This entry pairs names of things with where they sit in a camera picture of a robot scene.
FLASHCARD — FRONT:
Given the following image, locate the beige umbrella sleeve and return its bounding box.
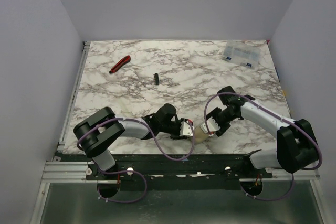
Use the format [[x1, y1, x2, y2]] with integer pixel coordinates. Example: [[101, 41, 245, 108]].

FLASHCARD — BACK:
[[194, 123, 212, 144]]

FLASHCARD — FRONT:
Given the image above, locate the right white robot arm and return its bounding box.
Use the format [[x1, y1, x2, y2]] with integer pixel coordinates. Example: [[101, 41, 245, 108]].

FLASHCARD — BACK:
[[195, 86, 322, 174]]

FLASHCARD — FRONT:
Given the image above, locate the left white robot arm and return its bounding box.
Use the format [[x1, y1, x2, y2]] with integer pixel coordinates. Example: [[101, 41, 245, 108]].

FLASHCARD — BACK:
[[73, 103, 196, 172]]

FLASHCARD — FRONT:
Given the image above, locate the black pin header strip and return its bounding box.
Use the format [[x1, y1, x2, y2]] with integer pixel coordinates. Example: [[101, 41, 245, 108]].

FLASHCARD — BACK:
[[154, 73, 160, 86]]

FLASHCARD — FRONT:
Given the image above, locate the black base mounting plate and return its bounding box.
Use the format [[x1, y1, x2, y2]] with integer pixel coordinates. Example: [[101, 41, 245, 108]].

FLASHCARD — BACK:
[[54, 152, 274, 192]]

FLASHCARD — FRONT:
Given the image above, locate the clear plastic parts box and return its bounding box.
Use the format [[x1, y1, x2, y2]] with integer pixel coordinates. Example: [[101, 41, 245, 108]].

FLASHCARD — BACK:
[[223, 41, 261, 69]]

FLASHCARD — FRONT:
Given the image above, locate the red black utility knife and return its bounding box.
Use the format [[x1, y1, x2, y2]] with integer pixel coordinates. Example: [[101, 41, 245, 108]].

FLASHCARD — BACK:
[[109, 55, 131, 74]]

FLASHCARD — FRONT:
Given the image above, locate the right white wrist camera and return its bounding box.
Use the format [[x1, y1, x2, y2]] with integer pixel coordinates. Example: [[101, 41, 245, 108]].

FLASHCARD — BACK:
[[200, 118, 220, 136]]

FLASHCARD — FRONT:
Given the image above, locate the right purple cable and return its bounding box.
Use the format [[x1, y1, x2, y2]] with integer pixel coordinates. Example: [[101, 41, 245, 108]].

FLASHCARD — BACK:
[[203, 92, 323, 201]]

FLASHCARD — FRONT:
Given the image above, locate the purple cable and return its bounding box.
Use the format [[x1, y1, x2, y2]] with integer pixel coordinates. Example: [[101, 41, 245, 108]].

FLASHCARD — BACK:
[[76, 118, 196, 204], [203, 92, 323, 201]]

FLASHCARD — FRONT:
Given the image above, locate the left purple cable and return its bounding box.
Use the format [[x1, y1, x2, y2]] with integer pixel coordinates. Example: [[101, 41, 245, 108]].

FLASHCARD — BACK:
[[76, 118, 196, 204]]

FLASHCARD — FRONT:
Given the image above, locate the aluminium extrusion frame rail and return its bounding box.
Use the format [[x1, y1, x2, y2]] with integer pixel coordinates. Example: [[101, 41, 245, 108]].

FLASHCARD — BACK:
[[41, 162, 88, 183]]

